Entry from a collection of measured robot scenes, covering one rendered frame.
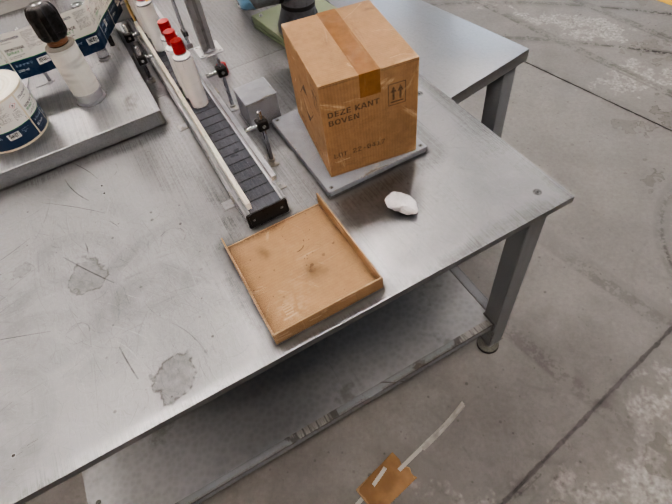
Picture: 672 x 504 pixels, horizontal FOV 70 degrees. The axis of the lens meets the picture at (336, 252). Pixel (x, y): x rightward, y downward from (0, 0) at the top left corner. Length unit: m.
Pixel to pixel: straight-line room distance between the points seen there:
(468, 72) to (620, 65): 1.83
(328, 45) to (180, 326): 0.72
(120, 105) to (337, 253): 0.89
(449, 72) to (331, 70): 0.59
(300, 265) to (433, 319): 0.73
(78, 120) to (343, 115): 0.88
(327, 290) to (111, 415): 0.50
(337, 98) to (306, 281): 0.41
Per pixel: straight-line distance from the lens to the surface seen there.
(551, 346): 2.00
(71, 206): 1.50
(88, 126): 1.66
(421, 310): 1.74
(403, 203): 1.17
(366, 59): 1.16
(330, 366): 1.65
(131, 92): 1.73
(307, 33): 1.28
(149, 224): 1.33
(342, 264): 1.10
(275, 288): 1.09
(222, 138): 1.42
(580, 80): 3.19
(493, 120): 1.87
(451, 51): 1.74
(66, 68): 1.69
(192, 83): 1.50
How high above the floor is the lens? 1.73
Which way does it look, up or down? 53 degrees down
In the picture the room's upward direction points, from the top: 10 degrees counter-clockwise
